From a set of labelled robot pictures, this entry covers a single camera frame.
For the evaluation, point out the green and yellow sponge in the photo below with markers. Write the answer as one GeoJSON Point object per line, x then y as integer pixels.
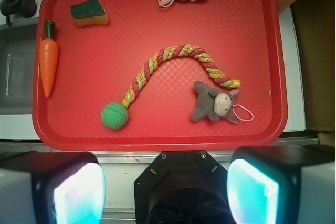
{"type": "Point", "coordinates": [89, 12]}

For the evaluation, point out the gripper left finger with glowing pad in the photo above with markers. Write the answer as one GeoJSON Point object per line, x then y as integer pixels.
{"type": "Point", "coordinates": [46, 187]}

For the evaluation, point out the cardboard box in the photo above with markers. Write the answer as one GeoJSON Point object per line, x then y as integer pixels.
{"type": "Point", "coordinates": [314, 23]}

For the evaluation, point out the orange toy carrot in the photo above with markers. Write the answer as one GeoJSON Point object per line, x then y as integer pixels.
{"type": "Point", "coordinates": [48, 58]}

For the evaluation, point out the grey plush donkey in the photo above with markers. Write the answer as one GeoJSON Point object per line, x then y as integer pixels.
{"type": "Point", "coordinates": [216, 105]}

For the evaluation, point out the red plastic tray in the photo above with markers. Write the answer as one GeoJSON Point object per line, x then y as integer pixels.
{"type": "Point", "coordinates": [98, 63]}

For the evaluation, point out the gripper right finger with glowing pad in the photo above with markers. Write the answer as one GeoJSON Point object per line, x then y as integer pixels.
{"type": "Point", "coordinates": [282, 184]}

